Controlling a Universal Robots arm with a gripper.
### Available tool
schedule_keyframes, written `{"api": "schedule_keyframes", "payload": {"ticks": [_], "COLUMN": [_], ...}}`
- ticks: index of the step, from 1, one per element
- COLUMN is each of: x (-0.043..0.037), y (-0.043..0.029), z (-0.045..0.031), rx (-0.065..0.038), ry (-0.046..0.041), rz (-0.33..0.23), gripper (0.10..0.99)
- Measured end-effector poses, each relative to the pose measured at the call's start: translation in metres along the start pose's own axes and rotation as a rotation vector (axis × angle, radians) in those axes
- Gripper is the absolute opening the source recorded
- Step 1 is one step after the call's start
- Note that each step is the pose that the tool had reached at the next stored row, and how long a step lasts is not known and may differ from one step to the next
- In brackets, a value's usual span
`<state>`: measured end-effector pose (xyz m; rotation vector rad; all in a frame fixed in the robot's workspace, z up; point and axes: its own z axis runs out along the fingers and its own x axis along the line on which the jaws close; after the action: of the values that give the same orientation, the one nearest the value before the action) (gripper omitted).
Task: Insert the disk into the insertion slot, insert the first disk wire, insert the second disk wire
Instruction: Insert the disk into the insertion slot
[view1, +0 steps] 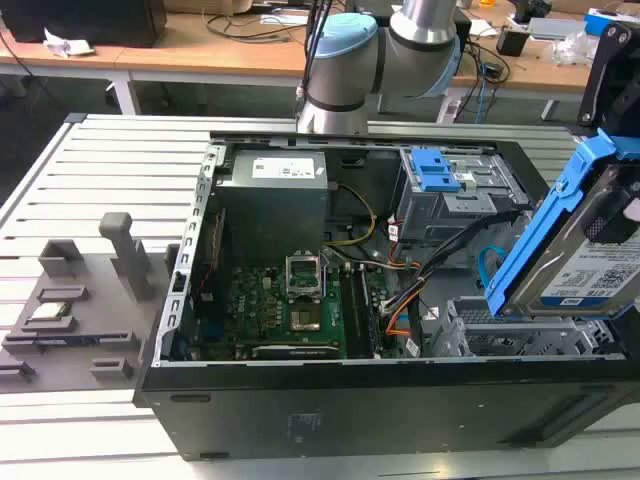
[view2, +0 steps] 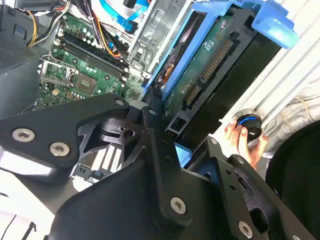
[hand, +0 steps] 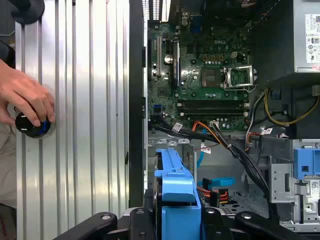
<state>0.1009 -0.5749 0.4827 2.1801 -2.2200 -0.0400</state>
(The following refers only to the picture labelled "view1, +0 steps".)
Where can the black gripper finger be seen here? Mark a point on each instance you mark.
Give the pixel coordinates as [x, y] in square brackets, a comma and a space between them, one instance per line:
[607, 222]

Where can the hard disk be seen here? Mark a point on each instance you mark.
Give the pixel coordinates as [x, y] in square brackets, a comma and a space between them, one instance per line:
[545, 270]

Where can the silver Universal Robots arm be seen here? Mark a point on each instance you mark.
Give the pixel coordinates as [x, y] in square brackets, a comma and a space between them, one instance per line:
[345, 60]

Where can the metal disk bay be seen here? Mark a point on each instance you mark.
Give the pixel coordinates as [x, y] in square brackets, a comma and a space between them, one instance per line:
[505, 335]

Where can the RAM slot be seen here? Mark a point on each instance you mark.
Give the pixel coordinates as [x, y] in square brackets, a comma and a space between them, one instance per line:
[360, 315]

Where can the clear plastic bag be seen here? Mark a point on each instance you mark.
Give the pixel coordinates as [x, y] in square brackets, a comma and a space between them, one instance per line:
[575, 47]

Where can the blue cardboard box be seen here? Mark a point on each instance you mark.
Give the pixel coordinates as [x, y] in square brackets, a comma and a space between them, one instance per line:
[600, 20]

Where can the small black box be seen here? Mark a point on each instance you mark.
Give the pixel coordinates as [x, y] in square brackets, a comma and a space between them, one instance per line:
[512, 41]

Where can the metal drive cage blue latch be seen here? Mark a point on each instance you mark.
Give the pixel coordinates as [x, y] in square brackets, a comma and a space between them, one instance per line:
[440, 200]

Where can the black open PC case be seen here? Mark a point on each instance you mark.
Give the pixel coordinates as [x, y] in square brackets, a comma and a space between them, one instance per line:
[380, 410]

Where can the CPU socket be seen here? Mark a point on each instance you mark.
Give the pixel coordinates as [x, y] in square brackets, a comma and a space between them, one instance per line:
[303, 276]

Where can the gold chipset heatsink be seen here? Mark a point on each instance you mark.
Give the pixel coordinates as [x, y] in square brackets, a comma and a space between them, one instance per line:
[305, 320]

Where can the grey power supply unit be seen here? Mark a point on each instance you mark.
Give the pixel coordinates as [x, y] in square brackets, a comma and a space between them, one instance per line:
[272, 192]

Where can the green motherboard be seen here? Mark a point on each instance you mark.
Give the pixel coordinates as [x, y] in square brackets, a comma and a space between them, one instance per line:
[272, 305]

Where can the wooden desk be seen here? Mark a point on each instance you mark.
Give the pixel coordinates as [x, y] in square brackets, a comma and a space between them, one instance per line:
[210, 50]

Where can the grey parts rack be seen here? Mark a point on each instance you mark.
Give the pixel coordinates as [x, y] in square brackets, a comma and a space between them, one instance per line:
[85, 310]

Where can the large black box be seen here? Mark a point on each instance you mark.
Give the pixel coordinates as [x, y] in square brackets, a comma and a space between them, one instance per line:
[85, 20]

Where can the crumpled white paper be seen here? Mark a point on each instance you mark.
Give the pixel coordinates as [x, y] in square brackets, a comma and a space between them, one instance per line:
[67, 44]

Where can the silver CPU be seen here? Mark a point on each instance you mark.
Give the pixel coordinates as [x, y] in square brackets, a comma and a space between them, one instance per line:
[49, 311]

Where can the RAM stick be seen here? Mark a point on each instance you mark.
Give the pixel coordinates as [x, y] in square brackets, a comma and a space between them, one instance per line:
[52, 341]

